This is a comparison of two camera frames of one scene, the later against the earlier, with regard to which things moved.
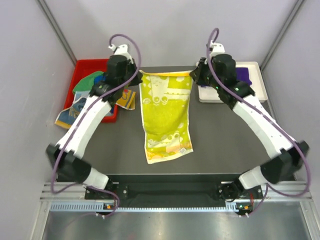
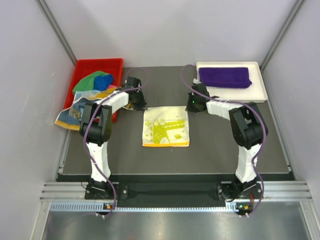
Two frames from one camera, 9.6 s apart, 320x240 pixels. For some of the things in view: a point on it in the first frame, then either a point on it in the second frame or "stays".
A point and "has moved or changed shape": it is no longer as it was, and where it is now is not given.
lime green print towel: x=165 y=97 has moved or changed shape
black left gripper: x=137 y=80 to x=141 y=106
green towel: x=86 y=83 stays
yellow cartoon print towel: x=65 y=116 stays
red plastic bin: x=83 y=67 stays
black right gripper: x=197 y=73 to x=189 y=108
